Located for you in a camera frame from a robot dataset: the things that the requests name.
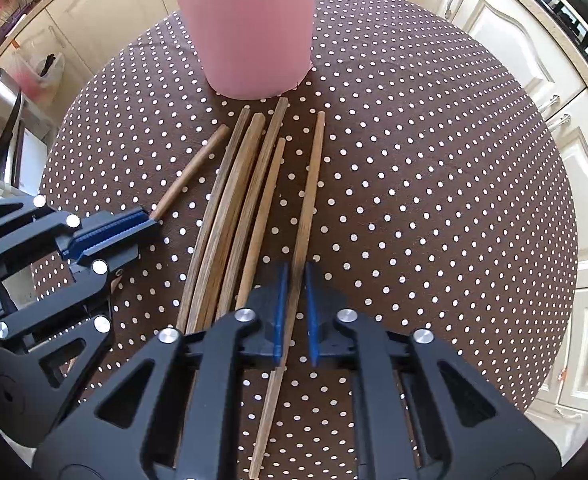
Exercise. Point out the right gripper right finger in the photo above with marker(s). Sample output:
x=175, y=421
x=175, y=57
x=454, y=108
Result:
x=420, y=411

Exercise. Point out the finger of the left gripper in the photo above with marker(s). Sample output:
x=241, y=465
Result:
x=30, y=229
x=52, y=344

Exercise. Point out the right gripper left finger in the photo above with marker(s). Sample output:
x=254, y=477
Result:
x=173, y=410

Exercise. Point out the wooden chopstick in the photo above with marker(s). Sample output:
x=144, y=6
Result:
x=294, y=289
x=189, y=171
x=209, y=218
x=259, y=228
x=249, y=206
x=217, y=250

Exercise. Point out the cream lower kitchen cabinets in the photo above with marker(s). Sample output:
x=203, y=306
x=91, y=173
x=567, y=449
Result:
x=524, y=60

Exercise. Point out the plastic bag on cabinet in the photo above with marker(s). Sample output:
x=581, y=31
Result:
x=39, y=78

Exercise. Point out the brown polka dot tablecloth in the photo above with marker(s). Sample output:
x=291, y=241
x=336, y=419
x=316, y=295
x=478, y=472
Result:
x=312, y=434

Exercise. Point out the pink chopstick holder cup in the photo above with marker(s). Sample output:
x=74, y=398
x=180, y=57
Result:
x=251, y=49

